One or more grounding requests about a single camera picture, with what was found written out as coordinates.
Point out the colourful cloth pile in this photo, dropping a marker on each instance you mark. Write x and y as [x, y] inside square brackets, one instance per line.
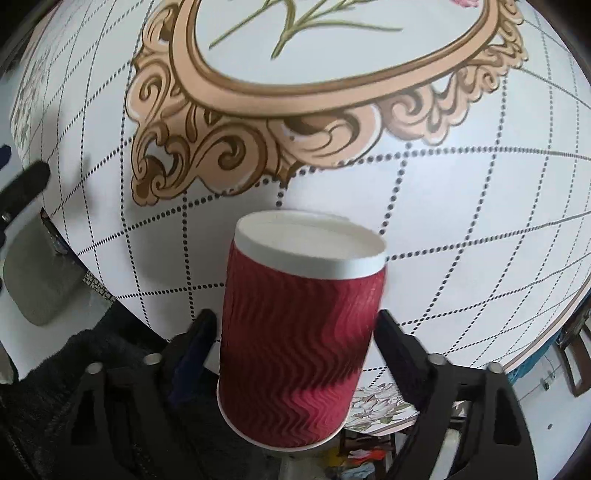
[364, 457]

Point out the dark fleece garment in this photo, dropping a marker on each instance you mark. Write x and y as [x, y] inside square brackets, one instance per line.
[51, 397]

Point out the grey rounded seat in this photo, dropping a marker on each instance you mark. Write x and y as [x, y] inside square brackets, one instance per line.
[41, 277]

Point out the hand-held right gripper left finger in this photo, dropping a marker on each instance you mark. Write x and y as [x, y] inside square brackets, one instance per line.
[196, 346]

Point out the red ripple paper cup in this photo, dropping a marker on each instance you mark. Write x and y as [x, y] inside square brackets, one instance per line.
[295, 332]

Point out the wooden chair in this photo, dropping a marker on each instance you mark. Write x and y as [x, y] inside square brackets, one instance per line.
[575, 355]

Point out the white printed tablecloth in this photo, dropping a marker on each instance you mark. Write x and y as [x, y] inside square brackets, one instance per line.
[369, 194]

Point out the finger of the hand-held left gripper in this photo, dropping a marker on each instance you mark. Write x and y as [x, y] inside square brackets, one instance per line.
[25, 184]

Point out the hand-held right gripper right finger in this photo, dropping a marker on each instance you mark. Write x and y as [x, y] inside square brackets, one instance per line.
[392, 344]

